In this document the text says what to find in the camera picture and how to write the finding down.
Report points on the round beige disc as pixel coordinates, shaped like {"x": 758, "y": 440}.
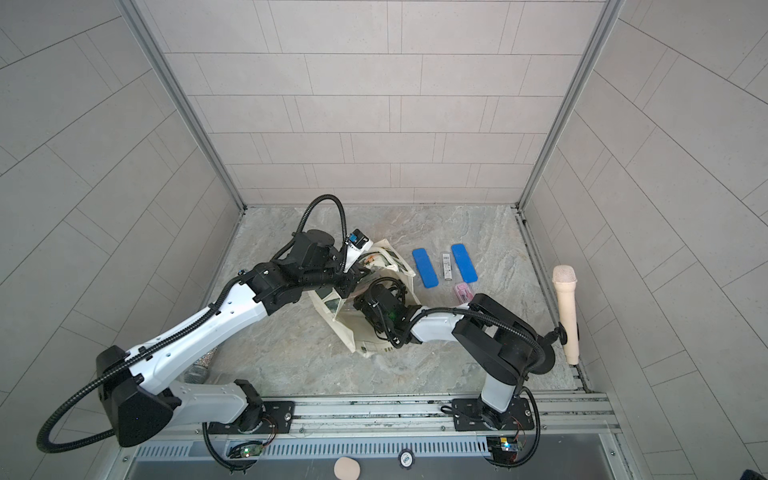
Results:
{"x": 346, "y": 468}

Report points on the round black white button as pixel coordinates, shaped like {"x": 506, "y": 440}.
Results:
{"x": 406, "y": 459}

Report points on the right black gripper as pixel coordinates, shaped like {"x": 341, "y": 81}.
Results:
{"x": 367, "y": 303}

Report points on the right green circuit board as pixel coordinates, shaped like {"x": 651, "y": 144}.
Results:
{"x": 503, "y": 450}

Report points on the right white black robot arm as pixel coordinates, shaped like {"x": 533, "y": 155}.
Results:
{"x": 507, "y": 349}

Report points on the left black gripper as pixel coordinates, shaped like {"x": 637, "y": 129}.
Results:
{"x": 353, "y": 277}

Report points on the blue plastic case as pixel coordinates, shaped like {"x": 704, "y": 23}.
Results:
{"x": 425, "y": 268}
{"x": 464, "y": 263}

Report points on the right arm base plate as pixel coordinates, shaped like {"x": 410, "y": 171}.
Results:
{"x": 474, "y": 415}

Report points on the left green circuit board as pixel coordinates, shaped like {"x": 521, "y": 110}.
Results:
{"x": 247, "y": 450}

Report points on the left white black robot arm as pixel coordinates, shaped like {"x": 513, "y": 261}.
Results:
{"x": 145, "y": 397}

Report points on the cream canvas tote bag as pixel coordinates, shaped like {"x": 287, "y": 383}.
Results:
{"x": 349, "y": 324}

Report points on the green circuit board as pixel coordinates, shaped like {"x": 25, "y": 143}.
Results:
{"x": 503, "y": 450}
{"x": 247, "y": 450}

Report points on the beige microphone on stand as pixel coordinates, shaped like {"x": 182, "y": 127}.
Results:
{"x": 564, "y": 282}

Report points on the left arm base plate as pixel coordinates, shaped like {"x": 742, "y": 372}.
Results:
{"x": 266, "y": 418}

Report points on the pink plastic case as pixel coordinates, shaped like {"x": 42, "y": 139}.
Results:
{"x": 464, "y": 293}

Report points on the aluminium rail frame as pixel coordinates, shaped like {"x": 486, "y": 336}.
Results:
{"x": 577, "y": 436}

